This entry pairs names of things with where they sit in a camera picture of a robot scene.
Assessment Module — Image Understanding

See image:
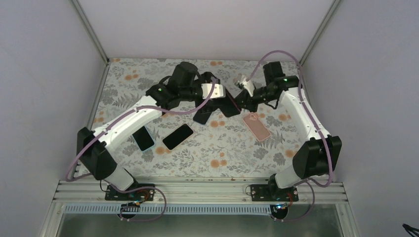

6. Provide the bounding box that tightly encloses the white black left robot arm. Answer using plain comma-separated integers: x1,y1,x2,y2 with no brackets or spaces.
75,62,227,200

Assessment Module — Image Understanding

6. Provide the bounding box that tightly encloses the aluminium rail frame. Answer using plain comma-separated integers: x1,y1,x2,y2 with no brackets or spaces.
39,0,361,237

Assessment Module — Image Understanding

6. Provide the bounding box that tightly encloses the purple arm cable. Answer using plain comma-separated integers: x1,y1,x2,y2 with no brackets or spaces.
65,77,218,223
240,50,335,222

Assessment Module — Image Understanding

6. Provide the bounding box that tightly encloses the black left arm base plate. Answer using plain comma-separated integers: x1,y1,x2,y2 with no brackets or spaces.
104,183,155,202

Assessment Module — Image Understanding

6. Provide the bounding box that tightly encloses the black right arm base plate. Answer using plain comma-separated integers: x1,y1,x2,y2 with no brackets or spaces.
250,184,299,202

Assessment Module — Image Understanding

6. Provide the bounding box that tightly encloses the black phone light blue case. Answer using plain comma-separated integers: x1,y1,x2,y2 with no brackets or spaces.
132,126,155,152

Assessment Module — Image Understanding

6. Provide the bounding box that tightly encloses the pink phone case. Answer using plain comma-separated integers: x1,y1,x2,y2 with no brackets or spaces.
243,113,271,142

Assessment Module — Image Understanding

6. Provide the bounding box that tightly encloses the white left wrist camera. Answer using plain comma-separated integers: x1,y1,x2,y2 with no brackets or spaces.
201,83,226,99

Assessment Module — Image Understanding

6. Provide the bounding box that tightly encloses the white slotted cable duct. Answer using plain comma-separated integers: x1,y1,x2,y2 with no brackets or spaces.
63,203,281,215

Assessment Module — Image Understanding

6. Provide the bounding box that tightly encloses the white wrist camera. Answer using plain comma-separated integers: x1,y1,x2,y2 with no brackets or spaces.
235,75,255,97
201,83,226,99

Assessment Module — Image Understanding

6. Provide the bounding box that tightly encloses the black smartphone from pink case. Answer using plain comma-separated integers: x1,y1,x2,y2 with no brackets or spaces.
193,111,212,125

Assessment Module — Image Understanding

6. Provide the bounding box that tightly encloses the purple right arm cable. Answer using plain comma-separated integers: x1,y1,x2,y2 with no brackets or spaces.
240,50,335,222

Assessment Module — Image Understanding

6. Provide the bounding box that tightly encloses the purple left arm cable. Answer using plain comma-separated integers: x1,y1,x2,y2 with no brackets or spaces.
65,77,218,223

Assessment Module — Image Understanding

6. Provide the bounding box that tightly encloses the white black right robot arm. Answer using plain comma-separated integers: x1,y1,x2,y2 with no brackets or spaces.
235,62,342,201

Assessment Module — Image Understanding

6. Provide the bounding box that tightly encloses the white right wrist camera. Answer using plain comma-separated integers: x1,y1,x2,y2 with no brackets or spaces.
235,75,255,97

